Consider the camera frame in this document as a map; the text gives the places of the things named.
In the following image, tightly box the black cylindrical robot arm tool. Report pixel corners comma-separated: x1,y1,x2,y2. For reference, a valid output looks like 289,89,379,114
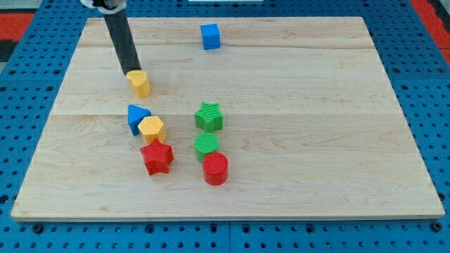
103,10,141,75

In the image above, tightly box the green star block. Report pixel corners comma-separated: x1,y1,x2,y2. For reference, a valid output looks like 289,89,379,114
194,102,223,132

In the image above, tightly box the red star block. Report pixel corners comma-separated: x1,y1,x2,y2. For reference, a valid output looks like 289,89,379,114
140,139,174,175

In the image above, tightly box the wooden board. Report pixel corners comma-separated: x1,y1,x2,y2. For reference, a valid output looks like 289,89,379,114
11,17,445,222

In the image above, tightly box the green cylinder block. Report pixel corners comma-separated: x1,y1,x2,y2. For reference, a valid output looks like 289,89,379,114
194,132,219,162

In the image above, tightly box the red cylinder block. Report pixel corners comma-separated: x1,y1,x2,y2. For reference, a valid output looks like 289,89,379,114
202,152,229,186

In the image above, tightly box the yellow hexagon block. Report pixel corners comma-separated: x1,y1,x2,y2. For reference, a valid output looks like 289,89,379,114
138,116,167,145

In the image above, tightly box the blue triangle block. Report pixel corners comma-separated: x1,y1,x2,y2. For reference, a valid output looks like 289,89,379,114
127,105,152,136

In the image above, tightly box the blue cube block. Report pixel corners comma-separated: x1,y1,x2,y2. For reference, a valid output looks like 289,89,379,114
200,23,220,50

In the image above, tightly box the yellow heart block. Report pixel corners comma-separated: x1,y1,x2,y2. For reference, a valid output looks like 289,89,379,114
126,70,151,98

